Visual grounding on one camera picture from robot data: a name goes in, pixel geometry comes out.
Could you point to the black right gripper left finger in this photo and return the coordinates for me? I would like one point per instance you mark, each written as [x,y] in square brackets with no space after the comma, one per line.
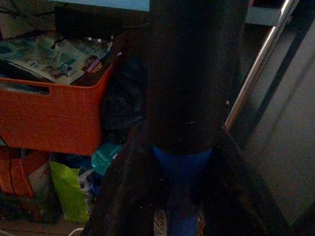
[128,186]

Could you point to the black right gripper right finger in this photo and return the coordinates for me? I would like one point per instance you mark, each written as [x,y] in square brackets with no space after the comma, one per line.
[236,186]

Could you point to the orange cardboard box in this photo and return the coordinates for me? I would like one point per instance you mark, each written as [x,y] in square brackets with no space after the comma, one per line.
[14,172]

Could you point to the teal plastic bag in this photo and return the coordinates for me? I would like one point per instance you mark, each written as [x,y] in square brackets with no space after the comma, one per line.
[105,157]

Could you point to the chrome metal bar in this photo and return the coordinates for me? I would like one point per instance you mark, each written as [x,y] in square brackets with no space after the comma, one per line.
[258,61]

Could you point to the printed newspaper pile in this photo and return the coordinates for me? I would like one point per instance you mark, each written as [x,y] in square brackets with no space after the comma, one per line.
[61,54]

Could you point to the grey refrigerator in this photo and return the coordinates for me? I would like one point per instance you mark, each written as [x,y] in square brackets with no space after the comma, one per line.
[290,110]

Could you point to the orange plastic basket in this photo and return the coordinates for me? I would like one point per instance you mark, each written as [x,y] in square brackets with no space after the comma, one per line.
[49,118]

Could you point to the black box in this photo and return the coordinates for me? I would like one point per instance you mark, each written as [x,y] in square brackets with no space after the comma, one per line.
[98,22]

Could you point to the lime green plastic bag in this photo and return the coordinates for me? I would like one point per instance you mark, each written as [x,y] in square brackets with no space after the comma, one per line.
[69,191]

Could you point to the black plastic bag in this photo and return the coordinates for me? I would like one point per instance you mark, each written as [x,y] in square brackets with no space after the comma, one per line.
[125,98]

